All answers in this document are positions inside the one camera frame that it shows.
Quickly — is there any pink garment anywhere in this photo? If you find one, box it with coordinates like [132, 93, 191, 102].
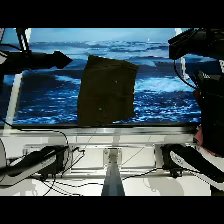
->
[193, 124, 206, 148]

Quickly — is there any brown garment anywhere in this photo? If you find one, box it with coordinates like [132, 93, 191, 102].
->
[76, 54, 140, 127]

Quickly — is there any black cable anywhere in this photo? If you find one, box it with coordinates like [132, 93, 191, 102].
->
[42, 146, 105, 197]
[120, 166, 168, 182]
[172, 58, 200, 91]

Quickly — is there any silver frame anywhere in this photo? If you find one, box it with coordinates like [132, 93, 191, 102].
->
[0, 125, 224, 197]

